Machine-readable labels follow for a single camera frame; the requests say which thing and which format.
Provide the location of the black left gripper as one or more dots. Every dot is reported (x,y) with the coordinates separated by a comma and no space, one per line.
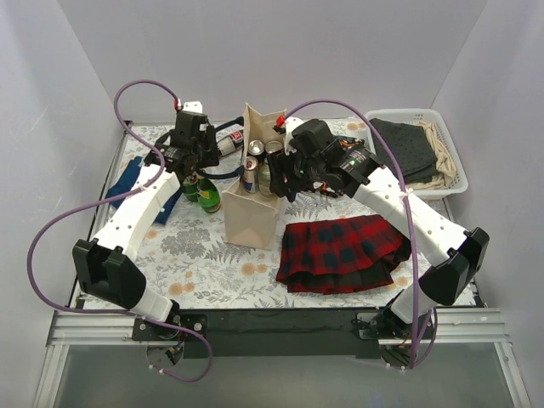
(187,168)

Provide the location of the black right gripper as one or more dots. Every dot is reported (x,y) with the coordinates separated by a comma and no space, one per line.
(278,175)

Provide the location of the silver can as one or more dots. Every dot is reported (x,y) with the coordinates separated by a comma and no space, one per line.
(273,146)
(256,148)

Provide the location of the green Perrier bottle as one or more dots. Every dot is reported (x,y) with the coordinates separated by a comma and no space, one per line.
(190,187)
(207,195)

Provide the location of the beige canvas tote bag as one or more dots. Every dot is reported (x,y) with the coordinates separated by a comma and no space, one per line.
(250,219)

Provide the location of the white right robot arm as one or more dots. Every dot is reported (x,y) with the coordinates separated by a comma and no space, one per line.
(454,253)

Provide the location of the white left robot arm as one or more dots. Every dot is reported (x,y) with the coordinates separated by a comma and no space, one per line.
(105,266)

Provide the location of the orange black patterned garment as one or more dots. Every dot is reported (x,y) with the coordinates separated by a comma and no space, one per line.
(346,141)

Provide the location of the blue folded garment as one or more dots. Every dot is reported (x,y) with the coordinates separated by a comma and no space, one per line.
(126,181)

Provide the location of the red plaid skirt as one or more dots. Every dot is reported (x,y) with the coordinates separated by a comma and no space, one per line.
(345,255)

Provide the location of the dark grey dotted cloth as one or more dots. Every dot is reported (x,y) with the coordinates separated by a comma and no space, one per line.
(411,150)

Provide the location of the white plastic basket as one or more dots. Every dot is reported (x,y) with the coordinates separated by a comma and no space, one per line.
(414,116)

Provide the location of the beige cloth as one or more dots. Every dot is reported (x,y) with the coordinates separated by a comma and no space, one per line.
(444,165)

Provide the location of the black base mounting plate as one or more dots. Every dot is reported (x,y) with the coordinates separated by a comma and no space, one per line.
(292,332)

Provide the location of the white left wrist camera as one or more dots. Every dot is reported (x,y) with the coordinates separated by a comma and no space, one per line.
(190,106)

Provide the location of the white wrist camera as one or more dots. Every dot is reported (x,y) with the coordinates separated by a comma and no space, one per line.
(290,125)
(190,106)

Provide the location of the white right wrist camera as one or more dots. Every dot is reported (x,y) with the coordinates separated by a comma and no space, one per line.
(290,125)

